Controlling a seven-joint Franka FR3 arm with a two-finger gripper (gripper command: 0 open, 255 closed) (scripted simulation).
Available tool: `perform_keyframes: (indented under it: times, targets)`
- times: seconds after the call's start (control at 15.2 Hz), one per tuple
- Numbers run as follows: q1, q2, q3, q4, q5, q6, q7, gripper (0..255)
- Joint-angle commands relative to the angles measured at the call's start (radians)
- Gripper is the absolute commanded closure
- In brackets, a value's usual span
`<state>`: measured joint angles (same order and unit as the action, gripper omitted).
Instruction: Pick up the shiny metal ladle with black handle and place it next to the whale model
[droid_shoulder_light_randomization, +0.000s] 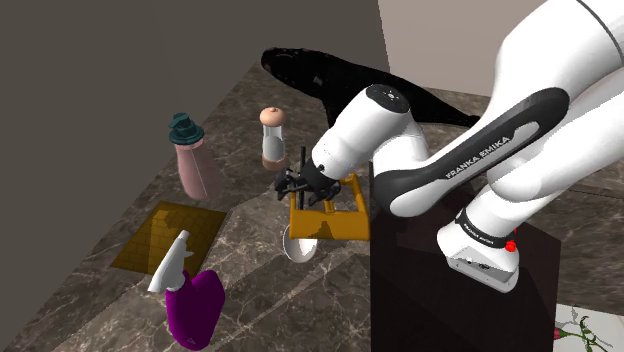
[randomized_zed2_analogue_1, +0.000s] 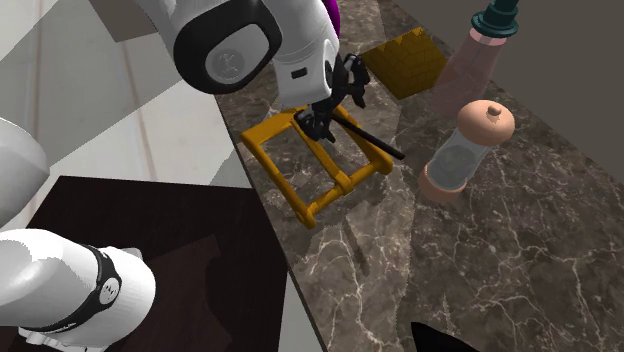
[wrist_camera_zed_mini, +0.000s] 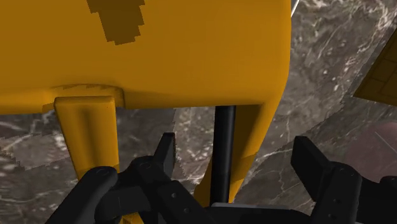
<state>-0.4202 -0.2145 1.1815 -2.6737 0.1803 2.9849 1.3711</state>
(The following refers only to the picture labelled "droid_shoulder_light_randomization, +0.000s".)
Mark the thin black rod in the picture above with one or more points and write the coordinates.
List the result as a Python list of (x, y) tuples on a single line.
[(302, 156)]

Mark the pink bottle with teal cap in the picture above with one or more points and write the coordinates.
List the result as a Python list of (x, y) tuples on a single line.
[(195, 166)]

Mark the clear grinder with tan top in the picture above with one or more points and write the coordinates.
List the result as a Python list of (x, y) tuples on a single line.
[(273, 141)]

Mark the purple spray bottle white nozzle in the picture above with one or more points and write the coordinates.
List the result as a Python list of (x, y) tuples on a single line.
[(192, 307)]

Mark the yellow-brown square mat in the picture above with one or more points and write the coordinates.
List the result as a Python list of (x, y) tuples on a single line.
[(146, 239)]

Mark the black elongated whale-shaped object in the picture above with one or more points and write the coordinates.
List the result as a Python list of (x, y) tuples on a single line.
[(341, 83)]

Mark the white bowl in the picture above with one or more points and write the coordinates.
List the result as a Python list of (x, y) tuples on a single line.
[(298, 248)]

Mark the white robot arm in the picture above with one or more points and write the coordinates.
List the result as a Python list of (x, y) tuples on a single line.
[(536, 58)]

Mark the dark robot stand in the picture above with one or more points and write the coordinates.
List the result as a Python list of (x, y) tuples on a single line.
[(438, 312)]

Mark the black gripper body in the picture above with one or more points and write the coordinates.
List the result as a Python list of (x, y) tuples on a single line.
[(318, 179)]

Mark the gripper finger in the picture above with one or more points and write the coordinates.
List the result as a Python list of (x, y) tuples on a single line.
[(284, 182), (322, 197)]

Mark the white cloth with flower print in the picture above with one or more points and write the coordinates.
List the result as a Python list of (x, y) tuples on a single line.
[(580, 331)]

